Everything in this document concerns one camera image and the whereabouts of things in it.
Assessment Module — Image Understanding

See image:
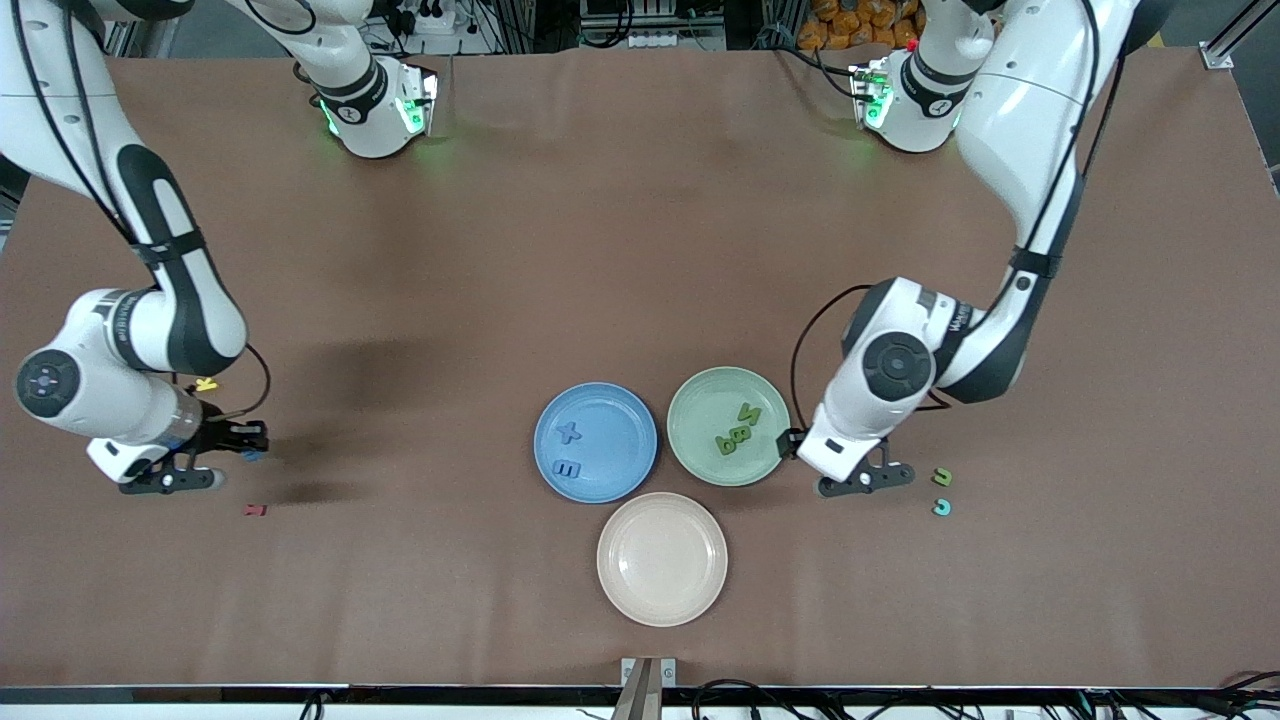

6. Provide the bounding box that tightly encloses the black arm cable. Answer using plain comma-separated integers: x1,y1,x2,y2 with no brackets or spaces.
790,0,1101,433
10,0,271,421

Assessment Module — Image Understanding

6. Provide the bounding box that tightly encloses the brown table cover sheet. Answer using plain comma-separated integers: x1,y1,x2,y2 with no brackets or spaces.
0,45,1280,691

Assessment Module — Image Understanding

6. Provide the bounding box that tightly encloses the aluminium frame profile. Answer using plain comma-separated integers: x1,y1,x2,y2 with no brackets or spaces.
1203,0,1280,71

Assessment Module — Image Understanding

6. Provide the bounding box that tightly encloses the white power strip with plugs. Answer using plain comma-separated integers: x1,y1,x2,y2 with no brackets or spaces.
385,0,453,37

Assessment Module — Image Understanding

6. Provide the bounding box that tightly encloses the beige round plate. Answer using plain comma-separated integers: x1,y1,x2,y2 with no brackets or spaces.
596,491,729,628

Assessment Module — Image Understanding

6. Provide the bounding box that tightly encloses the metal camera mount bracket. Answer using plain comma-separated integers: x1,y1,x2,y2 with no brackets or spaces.
620,655,678,720

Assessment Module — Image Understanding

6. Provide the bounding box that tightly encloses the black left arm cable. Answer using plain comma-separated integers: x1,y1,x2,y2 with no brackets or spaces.
790,0,1101,433

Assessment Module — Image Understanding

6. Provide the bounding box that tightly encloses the blue round plate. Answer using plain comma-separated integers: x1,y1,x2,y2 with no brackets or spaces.
533,382,659,504

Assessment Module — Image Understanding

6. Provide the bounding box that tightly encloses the orange fruit bag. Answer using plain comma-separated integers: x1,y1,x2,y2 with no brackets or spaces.
798,0,926,51

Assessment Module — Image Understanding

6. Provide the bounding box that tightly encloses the black cable loop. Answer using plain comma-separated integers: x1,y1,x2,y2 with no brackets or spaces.
1190,668,1280,716
690,678,801,720

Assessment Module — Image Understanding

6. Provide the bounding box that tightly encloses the green round plate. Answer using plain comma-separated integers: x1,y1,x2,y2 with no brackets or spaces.
666,366,792,488

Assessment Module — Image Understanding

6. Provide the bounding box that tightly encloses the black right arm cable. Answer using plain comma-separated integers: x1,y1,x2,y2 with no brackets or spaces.
10,0,271,421

